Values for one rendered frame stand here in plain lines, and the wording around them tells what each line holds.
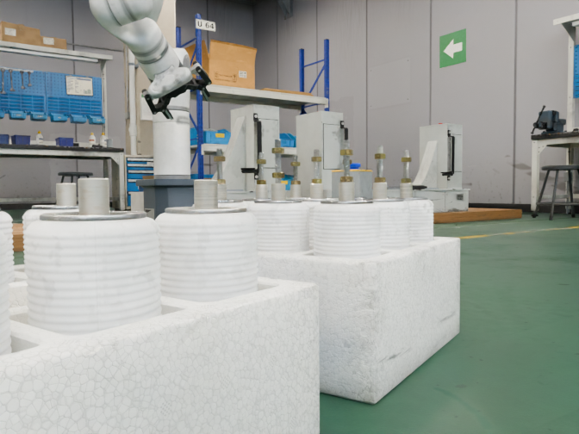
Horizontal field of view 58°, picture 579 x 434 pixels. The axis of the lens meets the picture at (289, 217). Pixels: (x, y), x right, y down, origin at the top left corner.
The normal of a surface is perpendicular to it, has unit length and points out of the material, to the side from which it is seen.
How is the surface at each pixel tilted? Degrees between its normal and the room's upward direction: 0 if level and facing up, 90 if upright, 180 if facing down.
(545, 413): 0
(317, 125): 90
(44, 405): 90
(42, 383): 90
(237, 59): 101
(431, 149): 68
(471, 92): 90
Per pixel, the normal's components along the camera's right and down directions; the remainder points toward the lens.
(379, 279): 0.84, 0.02
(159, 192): -0.19, 0.11
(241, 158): 0.57, 0.04
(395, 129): -0.82, 0.04
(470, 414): -0.01, -1.00
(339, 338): -0.55, 0.05
